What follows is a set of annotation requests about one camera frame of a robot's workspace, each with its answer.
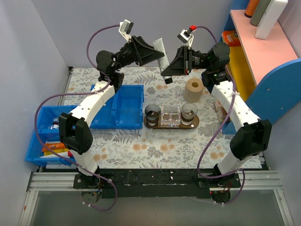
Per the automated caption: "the white toothpaste tube black cap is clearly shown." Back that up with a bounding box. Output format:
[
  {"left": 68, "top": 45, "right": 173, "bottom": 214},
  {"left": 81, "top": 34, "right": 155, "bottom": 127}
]
[{"left": 153, "top": 38, "right": 173, "bottom": 84}]

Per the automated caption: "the clear glass cup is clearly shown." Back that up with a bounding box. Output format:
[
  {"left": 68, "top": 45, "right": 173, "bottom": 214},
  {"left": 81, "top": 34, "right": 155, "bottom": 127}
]
[{"left": 181, "top": 103, "right": 198, "bottom": 125}]

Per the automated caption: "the clear acrylic holder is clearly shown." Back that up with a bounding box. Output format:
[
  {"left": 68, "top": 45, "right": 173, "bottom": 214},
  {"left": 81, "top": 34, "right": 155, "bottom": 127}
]
[{"left": 160, "top": 105, "right": 181, "bottom": 128}]

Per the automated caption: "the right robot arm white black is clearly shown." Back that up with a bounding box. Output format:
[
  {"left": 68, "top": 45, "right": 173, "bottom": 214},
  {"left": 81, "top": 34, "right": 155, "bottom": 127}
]
[{"left": 161, "top": 42, "right": 272, "bottom": 187}]

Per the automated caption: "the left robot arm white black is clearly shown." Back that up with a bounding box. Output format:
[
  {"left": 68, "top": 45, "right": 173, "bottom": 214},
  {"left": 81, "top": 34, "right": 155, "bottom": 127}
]
[{"left": 59, "top": 36, "right": 167, "bottom": 188}]

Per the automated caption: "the oval wooden tray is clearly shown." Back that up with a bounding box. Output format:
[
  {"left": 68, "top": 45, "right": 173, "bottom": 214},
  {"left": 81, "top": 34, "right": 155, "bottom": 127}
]
[{"left": 143, "top": 112, "right": 200, "bottom": 129}]

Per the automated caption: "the blue toiletry bin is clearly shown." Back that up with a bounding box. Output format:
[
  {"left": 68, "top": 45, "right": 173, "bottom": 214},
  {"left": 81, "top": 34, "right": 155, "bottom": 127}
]
[{"left": 25, "top": 105, "right": 76, "bottom": 167}]

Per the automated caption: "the orange toothpaste tube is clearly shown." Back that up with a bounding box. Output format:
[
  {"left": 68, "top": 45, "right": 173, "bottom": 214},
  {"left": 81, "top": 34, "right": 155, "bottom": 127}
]
[{"left": 42, "top": 143, "right": 65, "bottom": 152}]

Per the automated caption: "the brown toilet paper roll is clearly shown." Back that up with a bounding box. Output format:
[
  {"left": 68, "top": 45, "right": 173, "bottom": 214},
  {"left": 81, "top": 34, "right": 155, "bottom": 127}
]
[{"left": 183, "top": 78, "right": 204, "bottom": 103}]

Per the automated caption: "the orange snack box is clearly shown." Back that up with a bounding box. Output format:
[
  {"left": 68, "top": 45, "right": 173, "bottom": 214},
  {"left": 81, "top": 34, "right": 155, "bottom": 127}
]
[{"left": 222, "top": 30, "right": 241, "bottom": 47}]

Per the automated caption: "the blue double bin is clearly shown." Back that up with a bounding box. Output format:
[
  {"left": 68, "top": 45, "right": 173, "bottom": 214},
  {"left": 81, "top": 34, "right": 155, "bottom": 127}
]
[{"left": 90, "top": 85, "right": 144, "bottom": 129}]

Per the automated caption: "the colourful shelf unit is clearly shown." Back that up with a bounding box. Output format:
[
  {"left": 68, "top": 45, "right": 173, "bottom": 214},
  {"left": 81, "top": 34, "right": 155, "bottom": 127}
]
[{"left": 230, "top": 8, "right": 301, "bottom": 124}]

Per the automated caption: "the orange bottle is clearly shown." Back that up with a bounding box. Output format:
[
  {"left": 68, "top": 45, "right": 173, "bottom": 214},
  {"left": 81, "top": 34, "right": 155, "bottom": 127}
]
[{"left": 244, "top": 0, "right": 260, "bottom": 18}]

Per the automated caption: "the grey bottle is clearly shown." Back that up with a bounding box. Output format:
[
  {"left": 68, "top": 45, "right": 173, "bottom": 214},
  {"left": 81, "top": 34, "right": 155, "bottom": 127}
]
[{"left": 250, "top": 0, "right": 270, "bottom": 26}]

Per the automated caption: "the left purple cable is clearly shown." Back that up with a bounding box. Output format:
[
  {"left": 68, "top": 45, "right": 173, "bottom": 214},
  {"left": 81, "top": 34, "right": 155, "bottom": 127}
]
[{"left": 34, "top": 24, "right": 121, "bottom": 211}]

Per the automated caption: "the purple cable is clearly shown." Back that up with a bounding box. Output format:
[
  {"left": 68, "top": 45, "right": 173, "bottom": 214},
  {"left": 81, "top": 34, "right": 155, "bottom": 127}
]
[
  {"left": 34, "top": 24, "right": 121, "bottom": 211},
  {"left": 195, "top": 25, "right": 246, "bottom": 205}
]

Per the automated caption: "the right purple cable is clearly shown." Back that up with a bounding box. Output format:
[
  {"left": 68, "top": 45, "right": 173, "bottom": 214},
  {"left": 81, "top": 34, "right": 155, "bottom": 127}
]
[{"left": 195, "top": 25, "right": 246, "bottom": 205}]

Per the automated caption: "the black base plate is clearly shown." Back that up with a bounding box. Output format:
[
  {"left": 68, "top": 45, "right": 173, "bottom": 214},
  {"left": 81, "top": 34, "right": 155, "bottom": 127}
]
[{"left": 73, "top": 169, "right": 233, "bottom": 199}]

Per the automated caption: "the aluminium rail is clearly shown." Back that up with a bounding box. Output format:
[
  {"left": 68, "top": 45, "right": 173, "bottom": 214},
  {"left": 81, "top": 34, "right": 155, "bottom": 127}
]
[{"left": 18, "top": 171, "right": 283, "bottom": 226}]

